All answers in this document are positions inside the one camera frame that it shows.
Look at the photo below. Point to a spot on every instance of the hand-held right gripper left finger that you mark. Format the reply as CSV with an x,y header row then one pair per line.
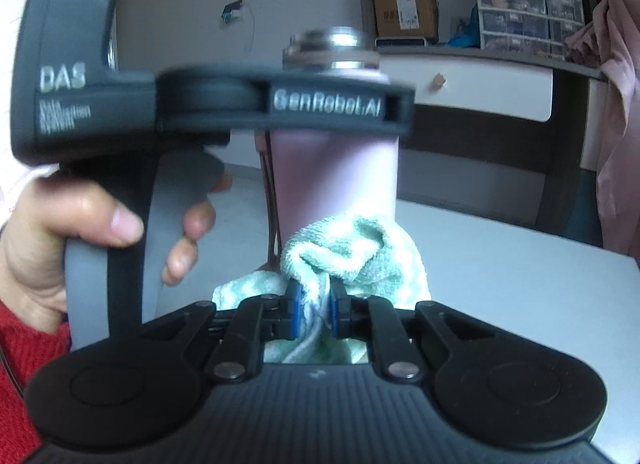
x,y
294,314

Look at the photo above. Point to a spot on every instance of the pink curtain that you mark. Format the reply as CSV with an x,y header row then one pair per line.
x,y
620,94

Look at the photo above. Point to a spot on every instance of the white desk drawer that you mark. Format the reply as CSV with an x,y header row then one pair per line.
x,y
490,89

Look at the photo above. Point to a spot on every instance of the person's left hand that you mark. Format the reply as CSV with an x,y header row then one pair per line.
x,y
35,244

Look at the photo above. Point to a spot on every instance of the grey desk shelving unit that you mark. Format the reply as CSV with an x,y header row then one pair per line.
x,y
475,144

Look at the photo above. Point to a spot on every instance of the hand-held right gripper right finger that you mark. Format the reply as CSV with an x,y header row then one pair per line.
x,y
339,311

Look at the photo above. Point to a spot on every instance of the light green towel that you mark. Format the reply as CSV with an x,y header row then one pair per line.
x,y
360,249

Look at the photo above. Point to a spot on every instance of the clear plastic drawer organizer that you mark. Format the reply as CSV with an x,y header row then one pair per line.
x,y
530,4

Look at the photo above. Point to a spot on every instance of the blue plastic bag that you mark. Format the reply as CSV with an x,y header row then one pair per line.
x,y
465,31

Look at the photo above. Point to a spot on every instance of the pink insulated bottle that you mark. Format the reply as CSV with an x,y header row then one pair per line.
x,y
340,169

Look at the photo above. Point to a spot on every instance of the wooden drawer knob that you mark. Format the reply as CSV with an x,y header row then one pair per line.
x,y
438,81

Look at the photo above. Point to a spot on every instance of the person's left forearm red sleeve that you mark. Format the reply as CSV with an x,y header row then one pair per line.
x,y
25,364

